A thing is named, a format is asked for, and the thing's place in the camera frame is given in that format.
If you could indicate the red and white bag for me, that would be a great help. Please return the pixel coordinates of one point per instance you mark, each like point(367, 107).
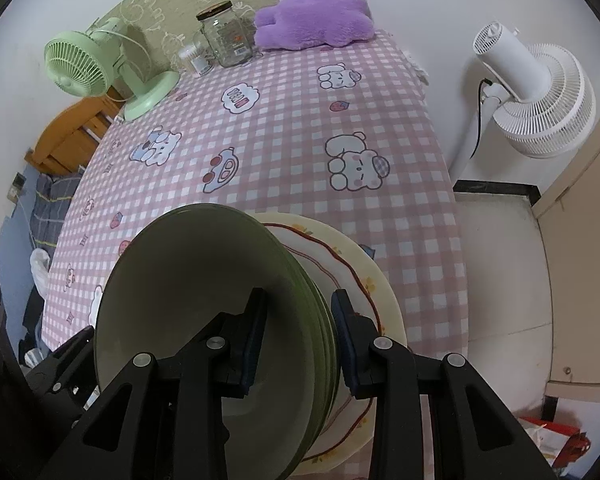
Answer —
point(555, 435)

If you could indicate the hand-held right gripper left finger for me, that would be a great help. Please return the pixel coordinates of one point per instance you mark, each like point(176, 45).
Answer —
point(252, 355)

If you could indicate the round yellow floral plate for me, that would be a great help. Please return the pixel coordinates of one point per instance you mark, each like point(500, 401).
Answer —
point(362, 280)

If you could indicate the grey plaid blanket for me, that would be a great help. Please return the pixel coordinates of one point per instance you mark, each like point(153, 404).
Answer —
point(50, 205)

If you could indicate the wooden bed headboard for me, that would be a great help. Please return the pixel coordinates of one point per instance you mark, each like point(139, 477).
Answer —
point(65, 140)

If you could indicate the beige wardrobe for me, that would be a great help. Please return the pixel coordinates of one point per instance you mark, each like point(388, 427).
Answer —
point(580, 270)

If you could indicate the purple plush pillow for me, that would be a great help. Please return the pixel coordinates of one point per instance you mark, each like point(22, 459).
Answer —
point(315, 22)

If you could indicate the green desk fan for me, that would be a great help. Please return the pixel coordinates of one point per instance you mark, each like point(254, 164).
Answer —
point(75, 67)

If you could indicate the green patterned board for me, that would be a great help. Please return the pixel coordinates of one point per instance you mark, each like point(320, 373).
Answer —
point(190, 5)

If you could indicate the wall socket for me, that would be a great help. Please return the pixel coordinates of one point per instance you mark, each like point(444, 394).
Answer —
point(16, 185)

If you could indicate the pink checkered tablecloth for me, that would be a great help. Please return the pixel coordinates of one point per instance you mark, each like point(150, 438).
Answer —
point(290, 150)

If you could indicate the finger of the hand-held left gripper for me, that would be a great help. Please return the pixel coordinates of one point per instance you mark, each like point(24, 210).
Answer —
point(65, 360)

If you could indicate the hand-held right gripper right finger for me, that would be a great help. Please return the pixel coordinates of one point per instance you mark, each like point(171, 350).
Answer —
point(347, 355)

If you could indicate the small clear plastic container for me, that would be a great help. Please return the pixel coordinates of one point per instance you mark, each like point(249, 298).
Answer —
point(195, 57)

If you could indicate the white plastic bag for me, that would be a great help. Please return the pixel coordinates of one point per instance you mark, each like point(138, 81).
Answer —
point(40, 270)

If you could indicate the white standing fan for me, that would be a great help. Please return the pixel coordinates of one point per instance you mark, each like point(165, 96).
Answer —
point(540, 105)

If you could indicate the glass jar with dark lid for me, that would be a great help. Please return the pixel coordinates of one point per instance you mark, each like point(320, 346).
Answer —
point(227, 35)

